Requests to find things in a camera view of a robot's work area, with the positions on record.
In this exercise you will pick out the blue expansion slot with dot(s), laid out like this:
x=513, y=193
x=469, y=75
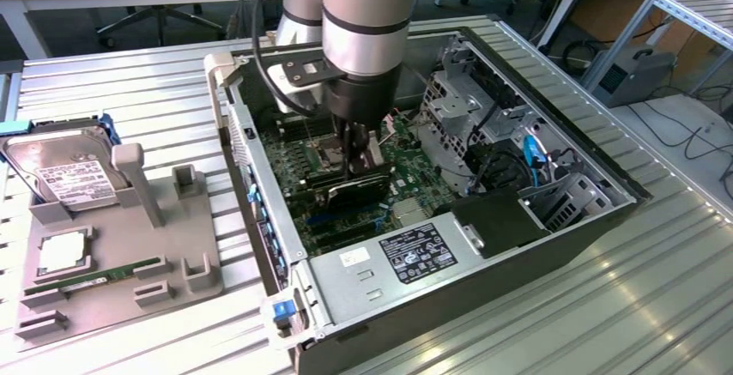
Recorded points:
x=321, y=219

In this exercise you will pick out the silver power supply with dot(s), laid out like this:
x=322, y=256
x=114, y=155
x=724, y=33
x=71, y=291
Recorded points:
x=343, y=295

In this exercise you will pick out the silver drive cage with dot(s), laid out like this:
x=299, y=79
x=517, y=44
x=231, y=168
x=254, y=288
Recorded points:
x=463, y=104

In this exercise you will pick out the aluminium frame table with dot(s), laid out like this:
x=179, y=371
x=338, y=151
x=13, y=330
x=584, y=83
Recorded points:
x=698, y=12

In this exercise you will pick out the black RAM slot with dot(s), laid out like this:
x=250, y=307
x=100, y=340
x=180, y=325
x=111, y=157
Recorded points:
x=298, y=119
x=298, y=130
x=298, y=124
x=298, y=136

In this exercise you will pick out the silver hard disk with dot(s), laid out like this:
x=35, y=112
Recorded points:
x=57, y=165

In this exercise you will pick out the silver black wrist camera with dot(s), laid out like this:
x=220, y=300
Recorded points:
x=298, y=100

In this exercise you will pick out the grey controller box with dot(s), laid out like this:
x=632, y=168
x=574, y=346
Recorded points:
x=636, y=79

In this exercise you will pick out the green RAM stick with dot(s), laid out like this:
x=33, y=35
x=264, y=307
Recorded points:
x=108, y=275

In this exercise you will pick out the dark grey hard disk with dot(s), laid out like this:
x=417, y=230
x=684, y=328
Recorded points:
x=68, y=125

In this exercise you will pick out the black RAM stick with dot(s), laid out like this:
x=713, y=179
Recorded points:
x=321, y=183

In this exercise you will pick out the silver CPU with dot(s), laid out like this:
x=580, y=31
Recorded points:
x=63, y=252

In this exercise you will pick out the thin locking lever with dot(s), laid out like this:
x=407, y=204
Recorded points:
x=308, y=134

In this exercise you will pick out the silver disk bay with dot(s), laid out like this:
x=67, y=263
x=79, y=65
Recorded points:
x=566, y=212

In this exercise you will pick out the blue case latch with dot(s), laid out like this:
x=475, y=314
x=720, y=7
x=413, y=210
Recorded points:
x=283, y=310

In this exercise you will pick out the black slanted pole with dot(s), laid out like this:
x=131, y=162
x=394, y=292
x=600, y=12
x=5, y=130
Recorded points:
x=569, y=4

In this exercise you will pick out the hard drive in blue caddy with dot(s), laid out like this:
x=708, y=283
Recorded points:
x=110, y=128

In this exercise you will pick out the CPU socket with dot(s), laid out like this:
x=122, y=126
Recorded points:
x=326, y=156

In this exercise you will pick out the black silver PC case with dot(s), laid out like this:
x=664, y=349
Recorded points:
x=435, y=319

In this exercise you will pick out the black green graphics card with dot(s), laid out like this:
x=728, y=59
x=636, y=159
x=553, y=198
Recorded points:
x=358, y=192

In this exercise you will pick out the silver chipset heatsink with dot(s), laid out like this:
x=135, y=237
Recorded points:
x=409, y=213

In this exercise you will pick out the metal socket cover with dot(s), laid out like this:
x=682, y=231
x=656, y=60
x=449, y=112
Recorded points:
x=375, y=147

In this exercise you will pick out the green motherboard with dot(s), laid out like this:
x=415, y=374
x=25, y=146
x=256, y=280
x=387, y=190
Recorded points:
x=413, y=156

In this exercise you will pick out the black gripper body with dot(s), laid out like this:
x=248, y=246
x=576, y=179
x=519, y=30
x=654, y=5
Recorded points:
x=363, y=100

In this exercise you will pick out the grey parts rack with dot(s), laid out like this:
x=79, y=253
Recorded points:
x=115, y=246

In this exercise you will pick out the long black expansion slot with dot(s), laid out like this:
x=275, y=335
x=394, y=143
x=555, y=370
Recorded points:
x=346, y=234
x=350, y=243

